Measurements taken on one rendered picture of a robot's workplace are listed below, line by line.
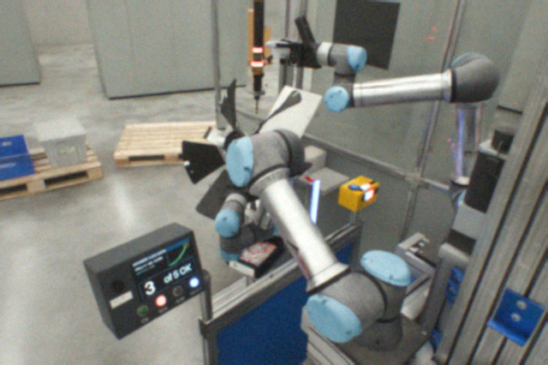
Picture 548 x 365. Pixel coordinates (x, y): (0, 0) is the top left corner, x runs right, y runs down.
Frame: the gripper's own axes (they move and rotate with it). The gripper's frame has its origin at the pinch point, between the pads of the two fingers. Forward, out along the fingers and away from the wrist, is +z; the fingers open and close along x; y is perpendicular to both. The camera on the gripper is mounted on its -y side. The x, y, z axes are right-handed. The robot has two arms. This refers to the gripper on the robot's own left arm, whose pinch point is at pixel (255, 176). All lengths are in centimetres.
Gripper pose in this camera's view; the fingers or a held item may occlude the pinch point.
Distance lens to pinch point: 144.3
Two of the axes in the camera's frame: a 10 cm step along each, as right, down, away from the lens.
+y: -9.8, -0.1, 1.8
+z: 1.7, -4.6, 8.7
